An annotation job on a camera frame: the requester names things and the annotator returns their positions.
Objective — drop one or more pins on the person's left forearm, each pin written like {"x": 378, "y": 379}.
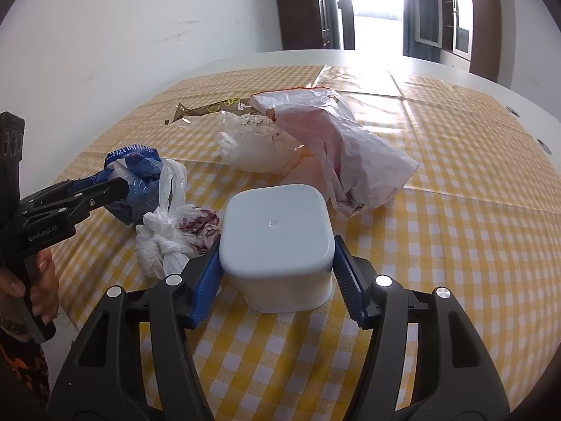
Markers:
{"x": 17, "y": 359}

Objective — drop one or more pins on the gold brown snack wrapper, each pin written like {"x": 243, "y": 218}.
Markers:
{"x": 206, "y": 108}

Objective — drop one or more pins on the white tissue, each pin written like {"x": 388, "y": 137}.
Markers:
{"x": 254, "y": 149}

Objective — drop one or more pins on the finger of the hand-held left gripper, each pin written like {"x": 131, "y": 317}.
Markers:
{"x": 107, "y": 190}
{"x": 90, "y": 183}

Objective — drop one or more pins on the person's left hand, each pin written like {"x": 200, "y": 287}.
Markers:
{"x": 44, "y": 285}

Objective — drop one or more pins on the white plastic container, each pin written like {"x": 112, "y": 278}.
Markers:
{"x": 276, "y": 228}

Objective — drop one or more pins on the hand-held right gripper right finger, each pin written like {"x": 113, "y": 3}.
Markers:
{"x": 350, "y": 291}

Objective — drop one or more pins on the white knotted plastic bag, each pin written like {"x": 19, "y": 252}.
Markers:
{"x": 162, "y": 237}

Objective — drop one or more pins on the round metal table fitting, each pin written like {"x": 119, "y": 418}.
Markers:
{"x": 511, "y": 111}
{"x": 543, "y": 144}

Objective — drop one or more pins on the dark wooden cabinet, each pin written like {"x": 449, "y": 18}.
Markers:
{"x": 302, "y": 4}

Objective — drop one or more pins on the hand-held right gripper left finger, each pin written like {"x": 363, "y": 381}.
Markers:
{"x": 205, "y": 287}

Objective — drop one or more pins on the dark cabinet with glass doors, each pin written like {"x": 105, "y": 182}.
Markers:
{"x": 456, "y": 13}

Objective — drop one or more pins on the blue plastic bag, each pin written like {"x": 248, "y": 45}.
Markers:
{"x": 140, "y": 184}

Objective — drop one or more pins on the yellow checked tablecloth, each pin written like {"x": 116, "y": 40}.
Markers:
{"x": 460, "y": 237}

